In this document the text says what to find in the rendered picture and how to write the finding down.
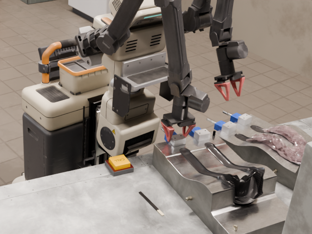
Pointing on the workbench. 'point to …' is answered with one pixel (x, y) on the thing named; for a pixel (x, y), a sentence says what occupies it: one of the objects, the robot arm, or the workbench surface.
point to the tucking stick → (151, 204)
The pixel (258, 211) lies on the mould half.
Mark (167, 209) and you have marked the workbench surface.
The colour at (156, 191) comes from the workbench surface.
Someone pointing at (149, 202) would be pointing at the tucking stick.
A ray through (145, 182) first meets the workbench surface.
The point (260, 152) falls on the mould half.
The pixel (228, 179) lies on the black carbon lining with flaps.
